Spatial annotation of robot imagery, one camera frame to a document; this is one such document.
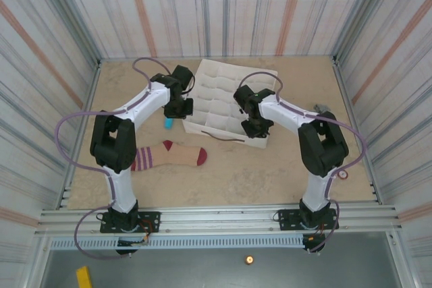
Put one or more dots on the white fabric organizer box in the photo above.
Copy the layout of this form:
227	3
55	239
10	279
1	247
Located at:
216	99

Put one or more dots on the red beige striped sock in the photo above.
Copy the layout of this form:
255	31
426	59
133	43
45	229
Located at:
175	156

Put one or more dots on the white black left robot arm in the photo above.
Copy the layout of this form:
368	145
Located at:
145	102

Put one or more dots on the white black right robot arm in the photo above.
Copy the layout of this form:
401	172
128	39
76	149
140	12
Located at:
287	112

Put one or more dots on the blue cylindrical tube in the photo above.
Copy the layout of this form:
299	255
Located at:
168	123

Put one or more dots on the grey round metal gadget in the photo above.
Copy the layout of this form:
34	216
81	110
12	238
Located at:
320	107

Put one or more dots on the yellow block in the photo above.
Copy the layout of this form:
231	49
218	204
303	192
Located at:
83	278

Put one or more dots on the aluminium side rail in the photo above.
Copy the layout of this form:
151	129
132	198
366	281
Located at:
346	95
90	94

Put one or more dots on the long aluminium frame rail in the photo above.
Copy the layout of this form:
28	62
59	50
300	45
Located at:
219	220

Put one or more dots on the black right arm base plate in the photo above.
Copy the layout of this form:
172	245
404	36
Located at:
287	220

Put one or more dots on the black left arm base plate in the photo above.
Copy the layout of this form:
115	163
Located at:
150	220

